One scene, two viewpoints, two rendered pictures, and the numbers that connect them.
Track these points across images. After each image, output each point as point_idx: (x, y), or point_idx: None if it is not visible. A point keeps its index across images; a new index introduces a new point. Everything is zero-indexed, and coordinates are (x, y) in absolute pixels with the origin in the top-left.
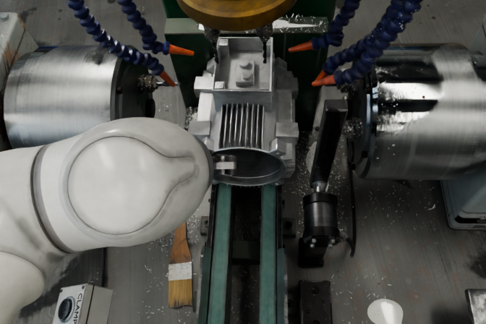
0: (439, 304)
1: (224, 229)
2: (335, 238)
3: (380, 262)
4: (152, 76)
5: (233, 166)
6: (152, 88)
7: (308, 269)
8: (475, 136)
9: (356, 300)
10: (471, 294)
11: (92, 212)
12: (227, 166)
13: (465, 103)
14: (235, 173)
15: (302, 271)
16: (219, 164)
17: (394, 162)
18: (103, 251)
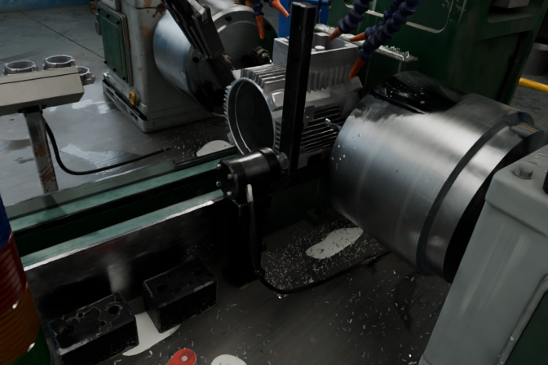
0: None
1: (198, 170)
2: (233, 173)
3: (289, 341)
4: (267, 51)
5: (201, 10)
6: (259, 57)
7: (225, 282)
8: (448, 167)
9: (223, 339)
10: None
11: None
12: (196, 6)
13: (461, 126)
14: (196, 15)
15: (218, 279)
16: (192, 0)
17: (351, 161)
18: (137, 157)
